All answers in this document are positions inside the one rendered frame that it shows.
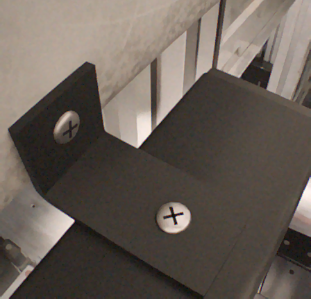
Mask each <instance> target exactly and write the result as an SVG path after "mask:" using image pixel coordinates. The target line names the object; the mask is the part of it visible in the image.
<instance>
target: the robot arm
mask: <svg viewBox="0 0 311 299"><path fill-rule="evenodd" d="M289 228H291V229H293V230H296V231H298V232H301V233H302V234H306V235H307V236H309V237H311V177H310V179H309V182H308V184H307V186H306V188H305V192H304V195H303V197H302V199H301V201H300V203H299V205H298V207H297V209H296V211H295V214H294V216H293V218H292V221H291V223H290V225H289Z"/></svg>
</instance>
